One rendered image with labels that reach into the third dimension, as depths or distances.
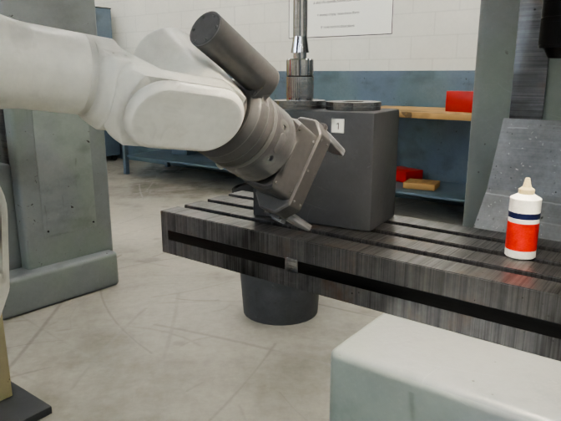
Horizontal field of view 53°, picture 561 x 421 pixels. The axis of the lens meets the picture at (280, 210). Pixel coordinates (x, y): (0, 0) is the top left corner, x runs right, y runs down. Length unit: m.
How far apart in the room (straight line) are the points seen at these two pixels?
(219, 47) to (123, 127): 0.11
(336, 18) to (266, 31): 0.89
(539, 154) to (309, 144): 0.60
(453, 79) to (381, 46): 0.79
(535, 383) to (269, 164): 0.37
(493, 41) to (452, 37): 4.13
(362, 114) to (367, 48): 4.81
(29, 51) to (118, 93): 0.07
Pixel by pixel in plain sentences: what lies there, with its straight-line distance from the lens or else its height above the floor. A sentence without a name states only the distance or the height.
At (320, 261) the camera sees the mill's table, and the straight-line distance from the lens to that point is 0.84.
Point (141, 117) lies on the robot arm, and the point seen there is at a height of 1.14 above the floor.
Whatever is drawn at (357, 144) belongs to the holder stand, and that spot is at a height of 1.07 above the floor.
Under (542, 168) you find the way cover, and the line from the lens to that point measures 1.14.
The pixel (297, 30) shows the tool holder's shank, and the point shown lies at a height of 1.24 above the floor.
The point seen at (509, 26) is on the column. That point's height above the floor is 1.26.
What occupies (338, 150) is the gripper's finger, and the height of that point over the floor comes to 1.08.
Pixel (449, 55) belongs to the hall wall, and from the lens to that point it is 5.33.
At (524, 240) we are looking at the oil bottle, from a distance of 0.82.
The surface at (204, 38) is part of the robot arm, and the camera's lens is 0.51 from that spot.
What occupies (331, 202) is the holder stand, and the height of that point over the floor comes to 0.97.
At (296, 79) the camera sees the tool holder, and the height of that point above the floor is 1.16.
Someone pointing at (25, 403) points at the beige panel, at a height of 0.03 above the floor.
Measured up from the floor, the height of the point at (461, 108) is 0.91.
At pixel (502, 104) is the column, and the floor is 1.11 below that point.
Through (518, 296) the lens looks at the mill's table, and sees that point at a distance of 0.73.
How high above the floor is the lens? 1.17
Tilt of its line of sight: 14 degrees down
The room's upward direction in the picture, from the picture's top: straight up
